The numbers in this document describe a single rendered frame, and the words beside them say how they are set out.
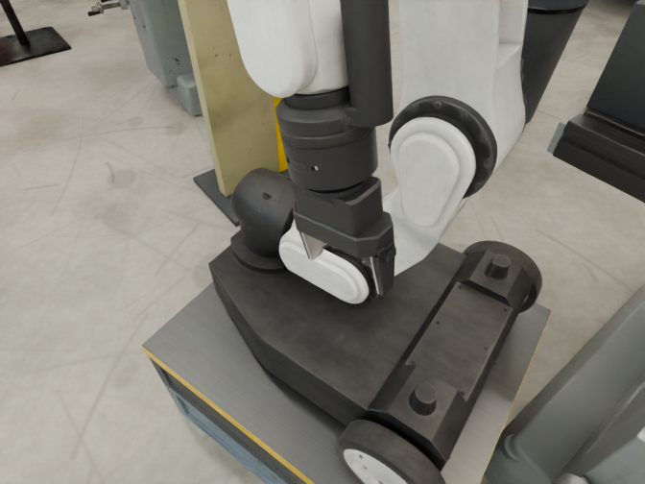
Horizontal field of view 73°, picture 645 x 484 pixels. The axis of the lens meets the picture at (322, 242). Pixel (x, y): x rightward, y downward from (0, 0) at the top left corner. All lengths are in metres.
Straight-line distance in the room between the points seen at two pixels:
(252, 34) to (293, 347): 0.65
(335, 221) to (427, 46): 0.24
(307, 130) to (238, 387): 0.77
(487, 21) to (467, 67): 0.05
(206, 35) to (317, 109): 1.36
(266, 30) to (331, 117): 0.08
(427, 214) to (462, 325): 0.38
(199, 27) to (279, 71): 1.36
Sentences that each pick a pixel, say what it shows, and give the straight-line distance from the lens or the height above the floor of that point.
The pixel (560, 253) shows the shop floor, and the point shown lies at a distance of 2.05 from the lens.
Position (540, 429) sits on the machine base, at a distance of 1.34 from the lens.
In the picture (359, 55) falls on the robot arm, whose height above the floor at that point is 1.20.
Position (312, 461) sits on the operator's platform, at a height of 0.40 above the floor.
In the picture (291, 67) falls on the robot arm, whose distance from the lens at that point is 0.34.
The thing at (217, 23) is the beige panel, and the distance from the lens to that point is 1.72.
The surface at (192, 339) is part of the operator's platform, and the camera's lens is 1.14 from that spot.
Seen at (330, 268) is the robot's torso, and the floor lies 0.72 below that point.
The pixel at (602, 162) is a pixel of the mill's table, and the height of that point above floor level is 0.86.
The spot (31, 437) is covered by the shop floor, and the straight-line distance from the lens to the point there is 1.66.
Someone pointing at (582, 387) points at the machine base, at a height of 0.20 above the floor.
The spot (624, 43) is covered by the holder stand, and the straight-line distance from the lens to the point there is 0.98.
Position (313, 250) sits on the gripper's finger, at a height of 0.94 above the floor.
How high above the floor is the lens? 1.34
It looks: 46 degrees down
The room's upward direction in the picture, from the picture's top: straight up
